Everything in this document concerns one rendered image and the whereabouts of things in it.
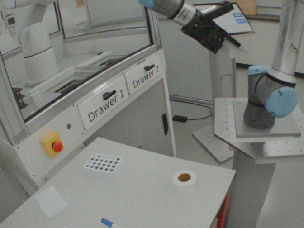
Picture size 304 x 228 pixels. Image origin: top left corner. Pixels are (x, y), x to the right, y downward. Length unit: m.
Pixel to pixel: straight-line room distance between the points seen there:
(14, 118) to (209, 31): 0.66
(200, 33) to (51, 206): 0.69
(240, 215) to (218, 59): 1.11
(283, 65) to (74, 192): 0.79
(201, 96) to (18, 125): 2.24
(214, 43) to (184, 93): 2.16
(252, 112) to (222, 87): 0.96
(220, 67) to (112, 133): 0.99
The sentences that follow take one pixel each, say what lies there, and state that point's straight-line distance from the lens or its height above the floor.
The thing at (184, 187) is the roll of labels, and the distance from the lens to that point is 0.65.
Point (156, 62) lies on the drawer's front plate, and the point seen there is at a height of 0.89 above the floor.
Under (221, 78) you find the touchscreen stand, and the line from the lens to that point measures 1.81.
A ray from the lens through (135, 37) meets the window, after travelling 1.21.
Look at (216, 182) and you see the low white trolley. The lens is 0.71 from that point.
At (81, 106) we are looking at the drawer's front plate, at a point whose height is 0.93.
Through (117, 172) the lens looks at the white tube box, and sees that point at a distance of 0.76.
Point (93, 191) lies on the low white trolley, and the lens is 0.76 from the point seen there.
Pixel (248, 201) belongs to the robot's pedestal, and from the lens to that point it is 1.19.
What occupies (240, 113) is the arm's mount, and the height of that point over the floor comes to 0.77.
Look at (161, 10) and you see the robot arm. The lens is 0.61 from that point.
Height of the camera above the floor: 1.28
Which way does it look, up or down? 29 degrees down
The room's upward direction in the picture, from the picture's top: 10 degrees counter-clockwise
